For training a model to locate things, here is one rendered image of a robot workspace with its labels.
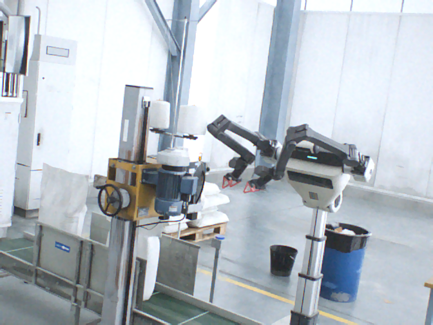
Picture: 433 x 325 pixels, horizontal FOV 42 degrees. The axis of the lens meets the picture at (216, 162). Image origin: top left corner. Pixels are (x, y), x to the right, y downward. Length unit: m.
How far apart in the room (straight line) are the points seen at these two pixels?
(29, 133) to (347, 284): 3.97
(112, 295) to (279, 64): 9.19
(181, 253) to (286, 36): 8.57
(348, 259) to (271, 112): 7.06
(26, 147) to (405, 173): 7.02
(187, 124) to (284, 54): 8.95
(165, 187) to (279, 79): 9.08
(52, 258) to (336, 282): 2.61
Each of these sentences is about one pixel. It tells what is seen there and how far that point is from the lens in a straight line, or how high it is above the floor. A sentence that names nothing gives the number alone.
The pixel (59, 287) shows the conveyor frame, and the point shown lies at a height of 0.34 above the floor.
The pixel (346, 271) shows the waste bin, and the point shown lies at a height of 0.30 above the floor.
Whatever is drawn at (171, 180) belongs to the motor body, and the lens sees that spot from 3.06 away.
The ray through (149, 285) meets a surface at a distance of 3.77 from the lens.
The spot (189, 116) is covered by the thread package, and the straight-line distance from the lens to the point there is 3.13.
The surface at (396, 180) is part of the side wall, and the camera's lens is 11.26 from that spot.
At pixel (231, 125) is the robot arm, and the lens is 3.20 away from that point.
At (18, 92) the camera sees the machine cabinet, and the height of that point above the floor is 1.52.
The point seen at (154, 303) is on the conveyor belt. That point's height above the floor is 0.38.
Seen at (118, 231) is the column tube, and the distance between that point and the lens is 3.25.
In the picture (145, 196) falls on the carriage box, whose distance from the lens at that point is 3.19.
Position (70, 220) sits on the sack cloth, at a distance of 4.14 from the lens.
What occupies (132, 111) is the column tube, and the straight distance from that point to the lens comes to 3.14.
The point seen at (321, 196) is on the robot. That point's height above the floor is 1.22.
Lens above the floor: 1.80
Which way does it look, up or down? 7 degrees down
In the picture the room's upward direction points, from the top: 7 degrees clockwise
